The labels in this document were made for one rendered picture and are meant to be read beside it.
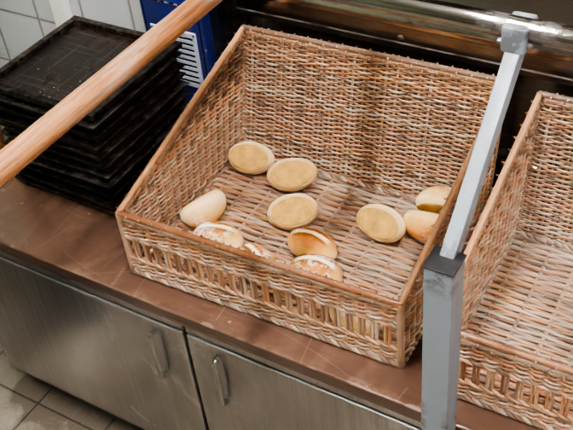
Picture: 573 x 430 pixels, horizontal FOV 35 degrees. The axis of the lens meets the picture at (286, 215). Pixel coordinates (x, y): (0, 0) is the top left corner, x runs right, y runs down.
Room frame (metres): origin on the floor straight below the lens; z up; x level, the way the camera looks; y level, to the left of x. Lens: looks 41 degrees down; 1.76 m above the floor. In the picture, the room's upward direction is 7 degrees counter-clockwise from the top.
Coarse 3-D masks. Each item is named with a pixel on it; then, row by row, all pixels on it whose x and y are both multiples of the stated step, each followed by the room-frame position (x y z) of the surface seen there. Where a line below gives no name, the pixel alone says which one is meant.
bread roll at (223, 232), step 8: (200, 224) 1.28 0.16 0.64; (208, 224) 1.27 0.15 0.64; (216, 224) 1.27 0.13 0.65; (224, 224) 1.27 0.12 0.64; (200, 232) 1.26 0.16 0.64; (208, 232) 1.26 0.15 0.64; (216, 232) 1.25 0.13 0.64; (224, 232) 1.25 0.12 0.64; (232, 232) 1.26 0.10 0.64; (224, 240) 1.24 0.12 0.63; (232, 240) 1.24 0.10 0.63; (240, 240) 1.25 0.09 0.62
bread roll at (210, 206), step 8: (208, 192) 1.36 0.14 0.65; (216, 192) 1.36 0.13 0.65; (200, 200) 1.34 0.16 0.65; (208, 200) 1.34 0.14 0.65; (216, 200) 1.34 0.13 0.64; (224, 200) 1.36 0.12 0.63; (184, 208) 1.33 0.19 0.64; (192, 208) 1.33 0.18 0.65; (200, 208) 1.32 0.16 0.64; (208, 208) 1.33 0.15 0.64; (216, 208) 1.33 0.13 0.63; (224, 208) 1.35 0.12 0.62; (184, 216) 1.32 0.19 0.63; (192, 216) 1.32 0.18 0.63; (200, 216) 1.32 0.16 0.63; (208, 216) 1.32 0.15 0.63; (216, 216) 1.33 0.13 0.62; (192, 224) 1.32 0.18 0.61
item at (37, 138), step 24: (192, 0) 1.07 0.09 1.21; (216, 0) 1.09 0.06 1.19; (168, 24) 1.02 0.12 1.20; (192, 24) 1.04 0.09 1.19; (144, 48) 0.97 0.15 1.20; (120, 72) 0.93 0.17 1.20; (72, 96) 0.88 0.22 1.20; (96, 96) 0.89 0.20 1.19; (48, 120) 0.84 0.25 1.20; (72, 120) 0.85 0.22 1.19; (24, 144) 0.80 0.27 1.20; (48, 144) 0.82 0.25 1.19; (0, 168) 0.77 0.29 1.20
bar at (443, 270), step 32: (320, 0) 1.13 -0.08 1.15; (352, 0) 1.10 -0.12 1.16; (384, 0) 1.08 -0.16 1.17; (416, 0) 1.06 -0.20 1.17; (480, 32) 1.00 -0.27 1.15; (512, 32) 0.97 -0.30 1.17; (544, 32) 0.95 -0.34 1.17; (512, 64) 0.96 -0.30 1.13; (480, 128) 0.91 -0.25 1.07; (480, 160) 0.88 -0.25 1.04; (480, 192) 0.87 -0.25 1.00; (448, 256) 0.81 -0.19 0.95; (448, 288) 0.78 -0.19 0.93; (448, 320) 0.78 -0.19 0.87; (448, 352) 0.78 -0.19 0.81; (448, 384) 0.78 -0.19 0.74; (448, 416) 0.78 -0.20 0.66
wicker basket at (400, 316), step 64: (256, 64) 1.59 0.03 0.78; (320, 64) 1.51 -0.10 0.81; (384, 64) 1.45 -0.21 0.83; (192, 128) 1.44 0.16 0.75; (256, 128) 1.56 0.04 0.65; (320, 128) 1.49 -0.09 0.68; (384, 128) 1.42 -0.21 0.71; (448, 128) 1.35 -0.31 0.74; (128, 192) 1.28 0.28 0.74; (192, 192) 1.41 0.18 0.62; (256, 192) 1.42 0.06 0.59; (320, 192) 1.39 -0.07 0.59; (384, 192) 1.38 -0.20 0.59; (128, 256) 1.23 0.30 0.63; (192, 256) 1.16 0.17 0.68; (256, 256) 1.08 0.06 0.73; (384, 256) 1.20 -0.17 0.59; (320, 320) 1.02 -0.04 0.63; (384, 320) 0.96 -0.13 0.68
